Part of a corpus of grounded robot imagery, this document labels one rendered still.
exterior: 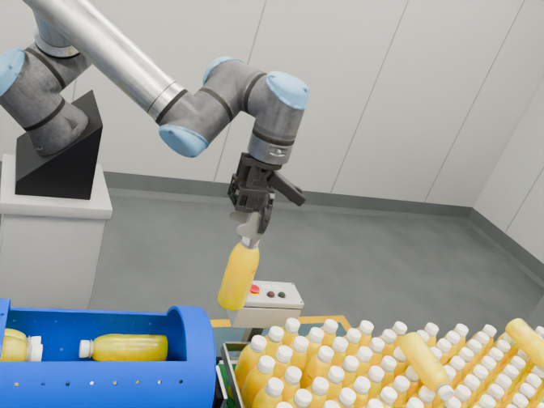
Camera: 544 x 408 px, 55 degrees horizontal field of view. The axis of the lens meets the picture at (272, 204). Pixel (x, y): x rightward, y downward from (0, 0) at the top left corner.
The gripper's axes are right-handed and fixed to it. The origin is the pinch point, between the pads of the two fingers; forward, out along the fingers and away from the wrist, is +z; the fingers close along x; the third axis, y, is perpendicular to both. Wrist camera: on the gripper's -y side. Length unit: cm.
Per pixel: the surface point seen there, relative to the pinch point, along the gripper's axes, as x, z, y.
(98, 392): 21.8, 22.7, 31.2
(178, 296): -149, 139, -36
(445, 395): 24, 28, -54
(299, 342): 1.9, 30.5, -21.6
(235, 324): -13.9, 38.2, -10.0
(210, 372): 20.2, 20.5, 9.3
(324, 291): -160, 141, -142
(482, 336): -1, 32, -90
